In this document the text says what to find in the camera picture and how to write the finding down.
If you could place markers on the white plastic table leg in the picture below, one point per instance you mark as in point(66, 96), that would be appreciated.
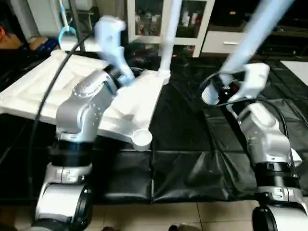
point(255, 33)
point(169, 38)

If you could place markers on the white plastic table top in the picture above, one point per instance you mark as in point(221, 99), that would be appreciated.
point(29, 91)

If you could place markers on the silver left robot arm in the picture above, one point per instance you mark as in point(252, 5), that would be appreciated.
point(79, 110)

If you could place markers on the white drawer unit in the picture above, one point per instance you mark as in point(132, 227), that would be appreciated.
point(219, 42)

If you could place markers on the white glass-door cabinet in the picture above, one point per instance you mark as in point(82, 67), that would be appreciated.
point(144, 24)

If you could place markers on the black metal pole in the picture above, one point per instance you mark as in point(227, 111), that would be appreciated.
point(78, 24)

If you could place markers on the white flat board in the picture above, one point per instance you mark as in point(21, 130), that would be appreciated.
point(297, 71)

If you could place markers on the blue plastic tool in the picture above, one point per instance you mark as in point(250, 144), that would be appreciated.
point(66, 31)

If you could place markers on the black work mat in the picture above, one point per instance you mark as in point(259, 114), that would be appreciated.
point(192, 168)

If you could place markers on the brown cardboard box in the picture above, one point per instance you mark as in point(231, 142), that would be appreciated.
point(41, 44)

